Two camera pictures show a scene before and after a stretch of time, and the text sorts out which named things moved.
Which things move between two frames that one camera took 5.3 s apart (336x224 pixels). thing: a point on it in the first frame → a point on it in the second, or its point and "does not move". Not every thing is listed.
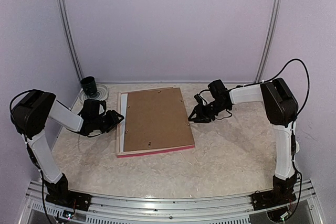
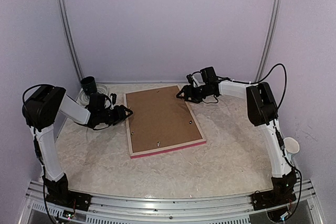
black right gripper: (199, 110) → (193, 99)
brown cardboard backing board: (156, 119) does not move
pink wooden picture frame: (122, 154) → (161, 122)
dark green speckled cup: (89, 85) does not move
